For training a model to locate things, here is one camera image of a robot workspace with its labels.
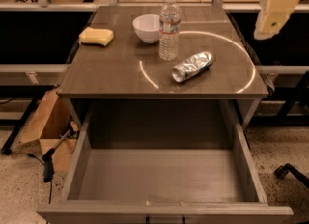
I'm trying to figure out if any black chair caster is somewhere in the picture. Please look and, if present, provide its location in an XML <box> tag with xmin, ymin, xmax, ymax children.
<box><xmin>273</xmin><ymin>163</ymin><xmax>309</xmax><ymax>190</ymax></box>

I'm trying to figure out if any white bowl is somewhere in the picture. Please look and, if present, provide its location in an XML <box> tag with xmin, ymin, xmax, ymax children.
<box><xmin>132</xmin><ymin>14</ymin><xmax>159</xmax><ymax>43</ymax></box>

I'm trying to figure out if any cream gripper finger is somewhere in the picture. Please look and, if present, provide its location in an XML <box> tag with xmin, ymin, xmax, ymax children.
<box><xmin>254</xmin><ymin>0</ymin><xmax>300</xmax><ymax>40</ymax></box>

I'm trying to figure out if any grey cabinet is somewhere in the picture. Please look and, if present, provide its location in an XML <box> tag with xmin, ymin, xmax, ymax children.
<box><xmin>57</xmin><ymin>3</ymin><xmax>270</xmax><ymax>132</ymax></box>

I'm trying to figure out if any crushed silver redbull can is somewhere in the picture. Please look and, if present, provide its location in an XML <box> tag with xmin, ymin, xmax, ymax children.
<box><xmin>171</xmin><ymin>51</ymin><xmax>214</xmax><ymax>83</ymax></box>

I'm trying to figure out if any black handled tool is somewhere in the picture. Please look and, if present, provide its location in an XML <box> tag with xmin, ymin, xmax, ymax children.
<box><xmin>42</xmin><ymin>128</ymin><xmax>73</xmax><ymax>183</ymax></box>

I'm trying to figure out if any cardboard box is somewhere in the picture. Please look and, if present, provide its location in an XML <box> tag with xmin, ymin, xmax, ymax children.
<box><xmin>20</xmin><ymin>89</ymin><xmax>77</xmax><ymax>173</ymax></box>

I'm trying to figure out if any grey open top drawer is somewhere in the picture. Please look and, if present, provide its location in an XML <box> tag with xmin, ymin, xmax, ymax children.
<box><xmin>38</xmin><ymin>100</ymin><xmax>293</xmax><ymax>224</ymax></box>

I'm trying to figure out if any clear plastic water bottle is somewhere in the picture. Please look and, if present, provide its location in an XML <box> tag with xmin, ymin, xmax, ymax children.
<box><xmin>159</xmin><ymin>0</ymin><xmax>181</xmax><ymax>61</ymax></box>

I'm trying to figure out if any black table leg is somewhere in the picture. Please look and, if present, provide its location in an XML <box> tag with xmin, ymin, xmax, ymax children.
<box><xmin>1</xmin><ymin>98</ymin><xmax>38</xmax><ymax>155</ymax></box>

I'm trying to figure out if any yellow sponge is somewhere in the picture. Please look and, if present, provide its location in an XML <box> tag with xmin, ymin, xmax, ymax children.
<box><xmin>79</xmin><ymin>27</ymin><xmax>114</xmax><ymax>46</ymax></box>

